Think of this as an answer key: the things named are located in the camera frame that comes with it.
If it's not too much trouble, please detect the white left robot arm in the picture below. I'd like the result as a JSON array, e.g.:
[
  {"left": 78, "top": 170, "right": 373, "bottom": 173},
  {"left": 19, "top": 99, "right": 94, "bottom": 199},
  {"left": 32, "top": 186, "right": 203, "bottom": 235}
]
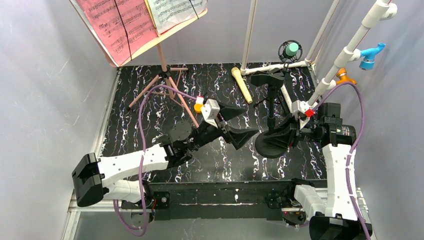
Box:
[{"left": 71, "top": 99, "right": 258, "bottom": 207}]

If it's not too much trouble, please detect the orange tape measure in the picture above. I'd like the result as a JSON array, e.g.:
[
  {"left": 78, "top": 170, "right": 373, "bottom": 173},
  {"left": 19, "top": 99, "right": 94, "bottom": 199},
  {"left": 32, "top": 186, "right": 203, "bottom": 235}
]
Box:
[{"left": 193, "top": 103, "right": 204, "bottom": 114}]

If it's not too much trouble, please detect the pink music stand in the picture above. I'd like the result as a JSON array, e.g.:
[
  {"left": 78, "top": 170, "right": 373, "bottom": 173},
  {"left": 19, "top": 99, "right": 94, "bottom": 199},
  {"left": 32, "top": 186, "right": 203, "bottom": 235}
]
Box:
[{"left": 67, "top": 0, "right": 209, "bottom": 129}]

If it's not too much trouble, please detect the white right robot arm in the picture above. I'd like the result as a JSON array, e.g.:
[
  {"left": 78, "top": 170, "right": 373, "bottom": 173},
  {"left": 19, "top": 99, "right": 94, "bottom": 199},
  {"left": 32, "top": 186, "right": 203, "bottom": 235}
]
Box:
[{"left": 255, "top": 103, "right": 373, "bottom": 240}]

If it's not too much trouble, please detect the aluminium rail frame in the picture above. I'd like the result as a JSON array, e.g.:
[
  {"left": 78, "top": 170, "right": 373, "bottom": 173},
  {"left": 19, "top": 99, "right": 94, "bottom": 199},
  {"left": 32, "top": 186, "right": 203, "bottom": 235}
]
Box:
[{"left": 61, "top": 66, "right": 378, "bottom": 240}]

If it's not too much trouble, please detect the right robot arm base mount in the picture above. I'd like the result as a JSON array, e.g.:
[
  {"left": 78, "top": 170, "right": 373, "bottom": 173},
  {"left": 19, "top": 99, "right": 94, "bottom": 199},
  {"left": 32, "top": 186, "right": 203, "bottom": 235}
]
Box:
[{"left": 266, "top": 194, "right": 307, "bottom": 227}]

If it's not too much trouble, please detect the black microphone stand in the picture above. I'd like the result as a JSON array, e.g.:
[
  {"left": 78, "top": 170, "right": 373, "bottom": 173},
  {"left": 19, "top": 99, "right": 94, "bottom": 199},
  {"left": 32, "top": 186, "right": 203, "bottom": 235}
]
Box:
[{"left": 253, "top": 84, "right": 290, "bottom": 159}]

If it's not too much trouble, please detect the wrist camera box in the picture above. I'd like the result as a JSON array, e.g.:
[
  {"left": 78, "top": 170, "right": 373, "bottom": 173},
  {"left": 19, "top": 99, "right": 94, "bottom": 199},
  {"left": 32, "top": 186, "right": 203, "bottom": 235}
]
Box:
[
  {"left": 201, "top": 99, "right": 220, "bottom": 128},
  {"left": 291, "top": 100, "right": 315, "bottom": 129}
]

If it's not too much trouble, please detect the pink sheet music page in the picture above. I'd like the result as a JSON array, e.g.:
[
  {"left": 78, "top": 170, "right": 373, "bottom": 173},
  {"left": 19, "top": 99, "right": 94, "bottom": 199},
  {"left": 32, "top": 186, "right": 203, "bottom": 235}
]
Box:
[{"left": 75, "top": 0, "right": 158, "bottom": 66}]

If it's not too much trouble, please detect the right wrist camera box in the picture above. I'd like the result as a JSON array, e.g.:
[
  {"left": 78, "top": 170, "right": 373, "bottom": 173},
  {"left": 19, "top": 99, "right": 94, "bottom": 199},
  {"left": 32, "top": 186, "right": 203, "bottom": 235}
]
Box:
[{"left": 291, "top": 100, "right": 315, "bottom": 129}]

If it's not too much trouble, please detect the blue pipe fitting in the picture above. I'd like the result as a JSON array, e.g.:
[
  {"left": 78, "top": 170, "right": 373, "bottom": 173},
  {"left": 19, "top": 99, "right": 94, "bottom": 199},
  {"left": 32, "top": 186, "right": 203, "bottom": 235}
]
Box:
[{"left": 359, "top": 42, "right": 386, "bottom": 71}]

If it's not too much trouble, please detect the cream yellow microphone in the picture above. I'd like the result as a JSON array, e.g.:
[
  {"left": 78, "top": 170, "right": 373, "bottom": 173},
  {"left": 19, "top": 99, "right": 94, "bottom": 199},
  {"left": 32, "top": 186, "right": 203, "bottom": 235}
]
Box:
[{"left": 231, "top": 67, "right": 253, "bottom": 104}]

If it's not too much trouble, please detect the orange pipe fitting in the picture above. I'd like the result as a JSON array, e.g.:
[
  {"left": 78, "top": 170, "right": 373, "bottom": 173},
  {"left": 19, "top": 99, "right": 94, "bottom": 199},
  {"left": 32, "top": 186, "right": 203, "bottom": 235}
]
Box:
[{"left": 336, "top": 67, "right": 357, "bottom": 85}]

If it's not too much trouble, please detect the small black tripod stand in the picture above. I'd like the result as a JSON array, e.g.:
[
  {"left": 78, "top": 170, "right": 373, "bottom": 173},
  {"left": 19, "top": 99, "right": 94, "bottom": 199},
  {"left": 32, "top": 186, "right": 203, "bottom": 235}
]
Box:
[{"left": 250, "top": 63, "right": 293, "bottom": 111}]

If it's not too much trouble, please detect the white sheet music page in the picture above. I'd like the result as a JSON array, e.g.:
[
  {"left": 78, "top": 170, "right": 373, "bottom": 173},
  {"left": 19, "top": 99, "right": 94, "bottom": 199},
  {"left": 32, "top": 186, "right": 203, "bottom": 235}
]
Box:
[{"left": 145, "top": 0, "right": 208, "bottom": 35}]

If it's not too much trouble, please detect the white PVC pipe frame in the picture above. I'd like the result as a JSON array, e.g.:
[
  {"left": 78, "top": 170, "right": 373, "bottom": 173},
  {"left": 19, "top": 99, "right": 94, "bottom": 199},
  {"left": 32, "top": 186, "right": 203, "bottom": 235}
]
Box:
[{"left": 239, "top": 0, "right": 398, "bottom": 126}]

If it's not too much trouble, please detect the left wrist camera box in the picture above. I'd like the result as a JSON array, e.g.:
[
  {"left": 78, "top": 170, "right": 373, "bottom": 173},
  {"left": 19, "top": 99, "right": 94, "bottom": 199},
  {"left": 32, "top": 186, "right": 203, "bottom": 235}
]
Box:
[{"left": 201, "top": 99, "right": 220, "bottom": 128}]

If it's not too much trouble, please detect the green microphone in shock mount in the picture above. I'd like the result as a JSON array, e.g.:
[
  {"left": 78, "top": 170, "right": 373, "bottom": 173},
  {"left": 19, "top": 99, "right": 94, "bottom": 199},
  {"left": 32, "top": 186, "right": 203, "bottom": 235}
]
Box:
[{"left": 277, "top": 40, "right": 303, "bottom": 64}]

